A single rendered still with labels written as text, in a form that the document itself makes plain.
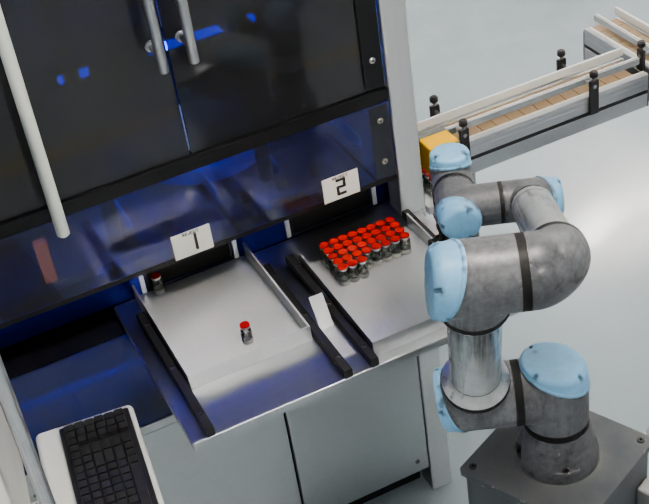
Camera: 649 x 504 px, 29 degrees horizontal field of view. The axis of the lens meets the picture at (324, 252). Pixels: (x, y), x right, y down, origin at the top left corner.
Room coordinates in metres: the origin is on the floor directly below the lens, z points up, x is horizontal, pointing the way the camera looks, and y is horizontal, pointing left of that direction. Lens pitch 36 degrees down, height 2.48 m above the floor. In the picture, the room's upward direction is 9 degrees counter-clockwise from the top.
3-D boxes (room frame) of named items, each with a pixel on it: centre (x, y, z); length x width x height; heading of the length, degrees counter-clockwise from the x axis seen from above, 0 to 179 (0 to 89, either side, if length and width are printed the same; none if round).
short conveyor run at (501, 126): (2.56, -0.50, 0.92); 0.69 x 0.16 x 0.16; 110
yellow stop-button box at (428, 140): (2.33, -0.28, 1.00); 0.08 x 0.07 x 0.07; 20
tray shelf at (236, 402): (2.01, 0.05, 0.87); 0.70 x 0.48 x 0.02; 110
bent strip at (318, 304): (1.90, 0.01, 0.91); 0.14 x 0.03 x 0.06; 19
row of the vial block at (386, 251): (2.11, -0.10, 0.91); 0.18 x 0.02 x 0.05; 110
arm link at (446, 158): (1.89, -0.25, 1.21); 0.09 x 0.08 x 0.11; 175
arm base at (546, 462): (1.58, -0.36, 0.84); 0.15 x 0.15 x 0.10
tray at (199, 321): (2.02, 0.23, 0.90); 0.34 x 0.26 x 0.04; 20
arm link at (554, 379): (1.58, -0.35, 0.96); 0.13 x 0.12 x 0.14; 85
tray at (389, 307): (2.03, -0.13, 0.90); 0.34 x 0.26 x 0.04; 20
